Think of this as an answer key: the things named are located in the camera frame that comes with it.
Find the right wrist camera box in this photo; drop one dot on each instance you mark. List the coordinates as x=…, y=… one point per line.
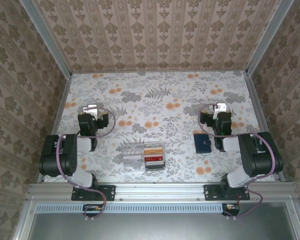
x=221, y=107

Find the navy blue card holder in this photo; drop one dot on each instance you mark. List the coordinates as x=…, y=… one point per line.
x=202, y=143

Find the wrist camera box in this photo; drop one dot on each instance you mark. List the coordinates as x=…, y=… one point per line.
x=221, y=107
x=91, y=108

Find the black card stack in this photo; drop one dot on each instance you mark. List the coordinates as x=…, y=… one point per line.
x=154, y=165

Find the aluminium cross rail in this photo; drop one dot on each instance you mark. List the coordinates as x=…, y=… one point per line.
x=160, y=191

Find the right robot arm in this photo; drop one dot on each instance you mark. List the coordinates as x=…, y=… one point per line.
x=260, y=160

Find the aluminium corner post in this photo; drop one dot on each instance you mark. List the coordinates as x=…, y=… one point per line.
x=47, y=37
x=266, y=37

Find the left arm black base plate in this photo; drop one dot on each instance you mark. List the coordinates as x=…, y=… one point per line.
x=107, y=192

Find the aluminium side rail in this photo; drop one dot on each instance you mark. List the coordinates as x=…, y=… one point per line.
x=54, y=127
x=258, y=112

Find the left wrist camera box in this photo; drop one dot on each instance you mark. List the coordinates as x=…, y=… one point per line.
x=91, y=108

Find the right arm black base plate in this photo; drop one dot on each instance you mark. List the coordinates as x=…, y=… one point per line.
x=211, y=192

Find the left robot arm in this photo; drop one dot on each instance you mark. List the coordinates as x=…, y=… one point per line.
x=65, y=155

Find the gold card stack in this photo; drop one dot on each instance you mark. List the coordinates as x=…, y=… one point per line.
x=153, y=151

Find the clear acrylic card organizer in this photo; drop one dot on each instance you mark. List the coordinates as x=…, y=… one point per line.
x=132, y=151

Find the grey metal panel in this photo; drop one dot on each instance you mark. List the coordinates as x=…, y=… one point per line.
x=160, y=227

